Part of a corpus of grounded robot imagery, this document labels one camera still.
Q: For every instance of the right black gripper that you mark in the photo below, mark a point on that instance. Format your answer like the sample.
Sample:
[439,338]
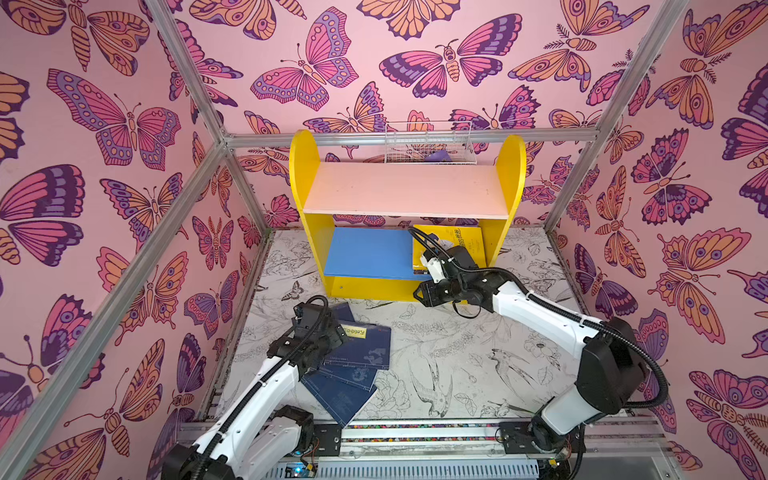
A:
[429,291]

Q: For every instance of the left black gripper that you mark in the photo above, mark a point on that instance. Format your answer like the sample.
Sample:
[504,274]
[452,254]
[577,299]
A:
[334,333]

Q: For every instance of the yellow cartoon book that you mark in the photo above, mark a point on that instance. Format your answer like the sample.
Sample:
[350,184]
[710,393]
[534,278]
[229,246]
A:
[450,236]

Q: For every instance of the navy book yellow label top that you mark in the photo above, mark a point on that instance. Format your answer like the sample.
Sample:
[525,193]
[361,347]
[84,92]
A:
[367,345]

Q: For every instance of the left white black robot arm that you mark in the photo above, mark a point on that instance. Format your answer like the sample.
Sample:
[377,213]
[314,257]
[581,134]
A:
[250,437]

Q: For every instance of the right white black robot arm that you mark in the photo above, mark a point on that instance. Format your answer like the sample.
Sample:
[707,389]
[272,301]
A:
[614,371]

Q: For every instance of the navy book bottom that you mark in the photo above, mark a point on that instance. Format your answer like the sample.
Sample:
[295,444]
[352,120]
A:
[342,401]

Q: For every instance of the yellow wooden bookshelf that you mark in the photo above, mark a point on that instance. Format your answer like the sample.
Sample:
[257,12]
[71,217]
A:
[376,263]

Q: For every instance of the small green circuit board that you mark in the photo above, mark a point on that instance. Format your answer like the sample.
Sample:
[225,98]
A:
[300,470]

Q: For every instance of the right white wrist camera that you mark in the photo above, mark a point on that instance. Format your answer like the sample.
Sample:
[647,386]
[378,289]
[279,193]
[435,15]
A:
[434,266]

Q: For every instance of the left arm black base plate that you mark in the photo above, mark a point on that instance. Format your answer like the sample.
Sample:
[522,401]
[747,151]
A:
[327,439]

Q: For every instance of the clear wire basket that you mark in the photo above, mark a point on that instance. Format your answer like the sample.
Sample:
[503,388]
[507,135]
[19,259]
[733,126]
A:
[423,142]

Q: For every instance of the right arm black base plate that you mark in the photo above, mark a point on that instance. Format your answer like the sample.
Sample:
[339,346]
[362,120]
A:
[522,436]

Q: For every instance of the aluminium mounting rail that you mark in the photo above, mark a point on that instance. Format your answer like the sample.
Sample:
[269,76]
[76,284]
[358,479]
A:
[615,448]

